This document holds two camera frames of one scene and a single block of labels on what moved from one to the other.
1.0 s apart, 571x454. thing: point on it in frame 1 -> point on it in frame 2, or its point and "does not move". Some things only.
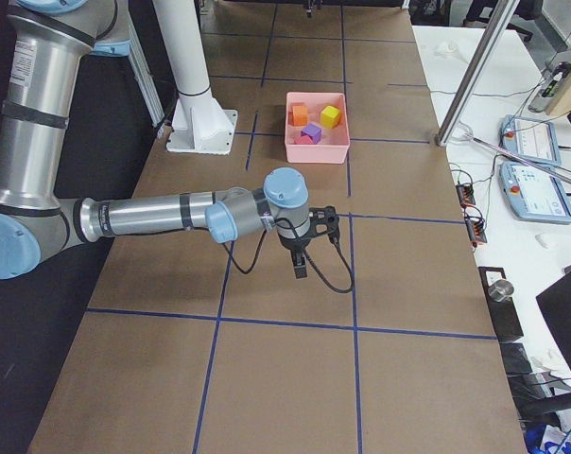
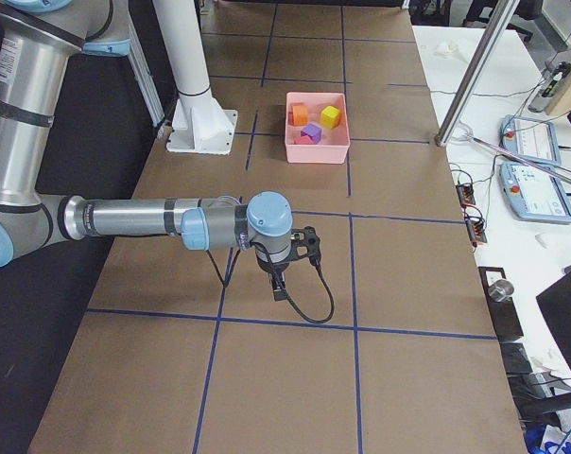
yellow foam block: (330, 117) does not move
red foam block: (304, 140) does not move
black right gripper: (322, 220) -> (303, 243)
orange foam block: (298, 114) does not move
